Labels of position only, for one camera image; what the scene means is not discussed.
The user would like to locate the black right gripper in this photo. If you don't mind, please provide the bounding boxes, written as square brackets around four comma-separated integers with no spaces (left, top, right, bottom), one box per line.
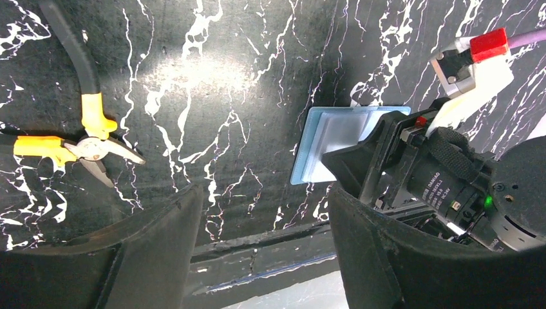
[321,108,545,252]

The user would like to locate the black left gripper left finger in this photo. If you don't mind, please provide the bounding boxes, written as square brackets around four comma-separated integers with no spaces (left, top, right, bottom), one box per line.
[1,185,203,308]

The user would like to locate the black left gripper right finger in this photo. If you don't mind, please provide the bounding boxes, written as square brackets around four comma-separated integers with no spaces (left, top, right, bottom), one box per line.
[328,187,545,308]

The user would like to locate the blue leather card holder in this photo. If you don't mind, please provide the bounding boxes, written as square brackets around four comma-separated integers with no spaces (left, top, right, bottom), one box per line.
[290,106,411,185]

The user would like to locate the yellow black handled pliers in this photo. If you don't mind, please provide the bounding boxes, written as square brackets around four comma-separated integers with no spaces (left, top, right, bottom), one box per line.
[1,1,146,188]

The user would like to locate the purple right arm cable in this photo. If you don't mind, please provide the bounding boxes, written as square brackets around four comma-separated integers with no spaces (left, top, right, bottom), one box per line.
[507,27,546,50]

